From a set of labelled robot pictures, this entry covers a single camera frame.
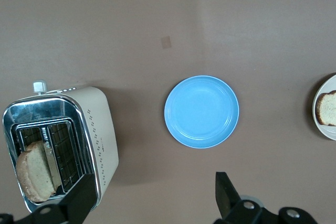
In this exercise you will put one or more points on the blue plate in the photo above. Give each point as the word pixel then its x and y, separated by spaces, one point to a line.
pixel 202 111

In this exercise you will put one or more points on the small brown tape patch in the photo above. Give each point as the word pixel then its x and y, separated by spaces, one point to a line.
pixel 166 42

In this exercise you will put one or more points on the beige chrome toaster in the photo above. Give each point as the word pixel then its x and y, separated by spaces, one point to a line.
pixel 97 119

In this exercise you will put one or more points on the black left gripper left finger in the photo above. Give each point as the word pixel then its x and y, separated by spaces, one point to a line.
pixel 73 208

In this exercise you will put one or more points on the bread slice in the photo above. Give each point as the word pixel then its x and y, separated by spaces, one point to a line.
pixel 328 108
pixel 36 171

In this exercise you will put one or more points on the beige plate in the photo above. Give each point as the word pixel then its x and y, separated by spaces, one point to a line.
pixel 325 130

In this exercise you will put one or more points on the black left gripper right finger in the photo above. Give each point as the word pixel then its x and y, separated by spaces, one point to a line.
pixel 231 208

